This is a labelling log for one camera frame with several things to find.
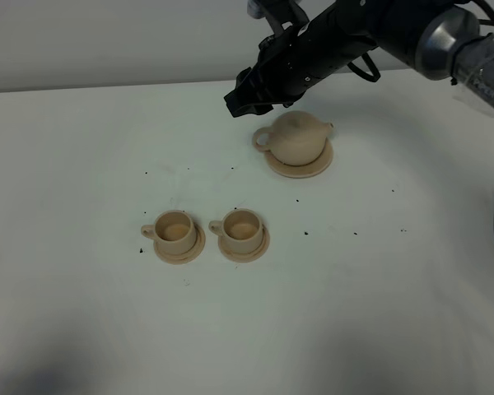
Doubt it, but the left beige teacup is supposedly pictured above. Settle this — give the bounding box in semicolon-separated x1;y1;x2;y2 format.
141;211;197;255

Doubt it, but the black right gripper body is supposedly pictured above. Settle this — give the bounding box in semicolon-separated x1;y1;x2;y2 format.
252;1;380;107

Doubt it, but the right beige teacup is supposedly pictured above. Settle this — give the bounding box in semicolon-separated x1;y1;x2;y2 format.
208;209;263;255

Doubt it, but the beige cup saucer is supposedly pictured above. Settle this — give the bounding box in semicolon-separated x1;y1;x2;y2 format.
218;226;270;263
153;224;206;265

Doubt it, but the beige teapot saucer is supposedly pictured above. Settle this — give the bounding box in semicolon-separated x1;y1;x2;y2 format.
264;140;334;179

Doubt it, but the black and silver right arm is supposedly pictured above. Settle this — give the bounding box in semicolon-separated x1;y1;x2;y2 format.
225;0;494;117

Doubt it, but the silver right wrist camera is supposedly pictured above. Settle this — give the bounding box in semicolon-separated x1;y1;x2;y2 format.
247;0;310;37

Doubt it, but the beige teapot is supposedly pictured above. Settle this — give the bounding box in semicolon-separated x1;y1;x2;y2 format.
252;111;334;166

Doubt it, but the beige teacup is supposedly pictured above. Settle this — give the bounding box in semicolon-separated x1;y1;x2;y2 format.
208;209;263;255
141;211;197;255

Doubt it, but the left beige cup saucer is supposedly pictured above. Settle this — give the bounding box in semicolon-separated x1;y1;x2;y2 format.
153;224;206;265

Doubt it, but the right beige cup saucer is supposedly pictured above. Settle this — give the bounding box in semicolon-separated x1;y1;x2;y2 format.
218;226;270;263

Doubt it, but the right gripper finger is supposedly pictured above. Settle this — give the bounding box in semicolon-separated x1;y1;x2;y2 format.
224;67;272;118

